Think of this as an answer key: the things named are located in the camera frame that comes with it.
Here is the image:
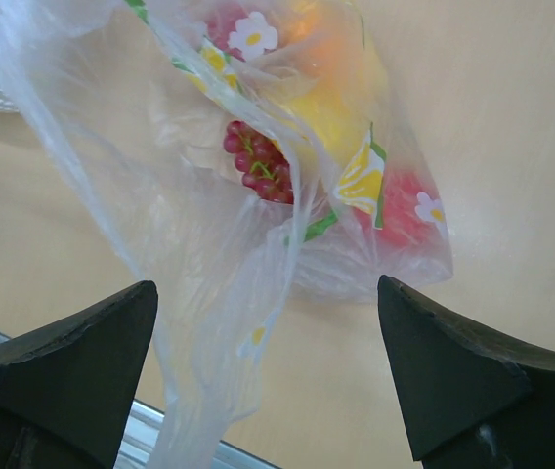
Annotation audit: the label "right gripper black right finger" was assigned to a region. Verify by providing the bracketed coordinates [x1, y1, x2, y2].
[378, 276, 555, 468]

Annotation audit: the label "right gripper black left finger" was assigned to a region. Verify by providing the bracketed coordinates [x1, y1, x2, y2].
[0, 280, 158, 468]

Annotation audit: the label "red grape bunch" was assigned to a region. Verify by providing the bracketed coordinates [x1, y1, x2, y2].
[223, 120, 294, 205]

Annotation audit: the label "clear plastic fruit bag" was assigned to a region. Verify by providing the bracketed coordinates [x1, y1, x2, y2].
[0, 1, 452, 468]

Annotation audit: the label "red fruit in bag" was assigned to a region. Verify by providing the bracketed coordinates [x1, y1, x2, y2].
[374, 168, 448, 248]

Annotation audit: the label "yellow fruit in bag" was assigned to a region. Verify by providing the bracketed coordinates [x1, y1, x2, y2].
[286, 55, 388, 167]

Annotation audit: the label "orange fruit in bag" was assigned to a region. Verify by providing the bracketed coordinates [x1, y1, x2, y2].
[277, 1, 375, 96]

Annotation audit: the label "aluminium front rail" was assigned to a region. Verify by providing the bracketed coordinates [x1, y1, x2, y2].
[0, 315, 288, 469]

